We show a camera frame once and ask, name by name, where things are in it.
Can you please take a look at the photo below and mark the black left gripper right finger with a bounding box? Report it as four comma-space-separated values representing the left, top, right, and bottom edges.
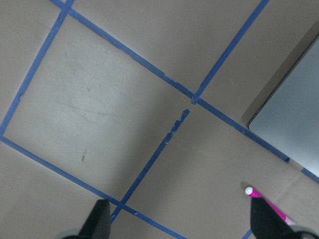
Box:
250, 198, 319, 239

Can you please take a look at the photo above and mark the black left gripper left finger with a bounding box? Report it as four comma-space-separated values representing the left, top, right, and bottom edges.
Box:
58, 199, 111, 239

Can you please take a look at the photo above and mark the pink marker pen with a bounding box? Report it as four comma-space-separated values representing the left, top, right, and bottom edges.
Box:
244, 186, 296, 226

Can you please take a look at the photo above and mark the silver closed laptop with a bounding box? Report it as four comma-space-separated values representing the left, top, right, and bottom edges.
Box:
249, 39, 319, 177

